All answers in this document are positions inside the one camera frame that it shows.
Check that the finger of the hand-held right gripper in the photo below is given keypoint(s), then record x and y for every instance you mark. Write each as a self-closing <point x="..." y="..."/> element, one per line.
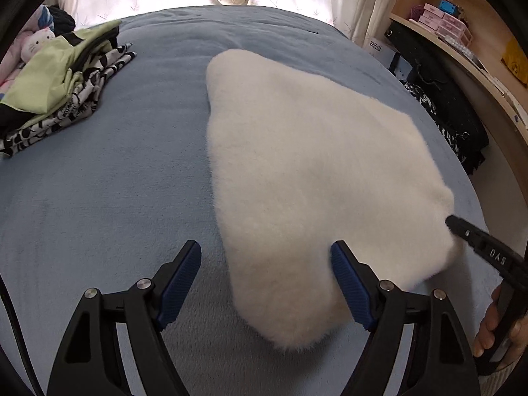
<point x="474" y="239"/>

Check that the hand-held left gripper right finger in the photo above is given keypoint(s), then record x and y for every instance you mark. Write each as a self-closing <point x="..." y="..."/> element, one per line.
<point x="350" y="284"/>

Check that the person's right hand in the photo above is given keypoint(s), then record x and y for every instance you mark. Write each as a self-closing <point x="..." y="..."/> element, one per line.
<point x="489" y="321"/>

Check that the white cat plush toy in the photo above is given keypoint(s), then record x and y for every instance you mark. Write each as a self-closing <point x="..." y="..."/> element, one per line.
<point x="37" y="43"/>

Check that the blue fleece blanket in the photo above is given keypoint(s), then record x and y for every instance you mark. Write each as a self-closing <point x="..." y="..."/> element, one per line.
<point x="144" y="173"/>

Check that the black hanging garments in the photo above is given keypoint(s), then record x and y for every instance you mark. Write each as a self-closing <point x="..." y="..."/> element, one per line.
<point x="437" y="78"/>

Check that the white cardboard box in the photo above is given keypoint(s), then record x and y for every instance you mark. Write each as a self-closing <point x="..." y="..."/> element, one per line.
<point x="379" y="49"/>

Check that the yellow printed card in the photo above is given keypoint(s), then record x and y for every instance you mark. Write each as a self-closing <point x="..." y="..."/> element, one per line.
<point x="515" y="55"/>

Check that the blue box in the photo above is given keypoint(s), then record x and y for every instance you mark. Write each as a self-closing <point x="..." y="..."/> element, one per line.
<point x="447" y="7"/>

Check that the curved wooden shelf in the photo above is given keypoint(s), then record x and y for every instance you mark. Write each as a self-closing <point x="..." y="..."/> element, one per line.
<point x="486" y="90"/>

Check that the pile of folded clothes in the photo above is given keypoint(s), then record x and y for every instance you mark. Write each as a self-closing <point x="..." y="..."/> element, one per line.
<point x="78" y="107"/>

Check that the light green garment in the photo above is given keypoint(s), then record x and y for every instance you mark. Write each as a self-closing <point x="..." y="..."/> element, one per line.
<point x="49" y="74"/>

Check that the person's right forearm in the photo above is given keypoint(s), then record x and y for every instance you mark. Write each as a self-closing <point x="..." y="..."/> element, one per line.
<point x="499" y="381"/>

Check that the white papers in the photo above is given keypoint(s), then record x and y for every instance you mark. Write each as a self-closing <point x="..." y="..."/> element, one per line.
<point x="491" y="76"/>

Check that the stack of pink boxes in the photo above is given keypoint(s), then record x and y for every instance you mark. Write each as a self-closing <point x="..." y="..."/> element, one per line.
<point x="449" y="27"/>

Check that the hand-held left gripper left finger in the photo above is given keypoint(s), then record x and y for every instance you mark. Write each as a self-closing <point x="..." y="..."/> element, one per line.
<point x="179" y="284"/>

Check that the black knit cloth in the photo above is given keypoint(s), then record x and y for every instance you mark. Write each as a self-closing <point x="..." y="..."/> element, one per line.
<point x="62" y="20"/>

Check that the black white print clothing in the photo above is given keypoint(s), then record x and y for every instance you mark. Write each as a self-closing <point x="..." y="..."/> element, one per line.
<point x="453" y="136"/>

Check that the cream fuzzy cardigan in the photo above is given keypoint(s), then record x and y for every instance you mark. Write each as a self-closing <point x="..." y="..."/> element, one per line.
<point x="309" y="173"/>

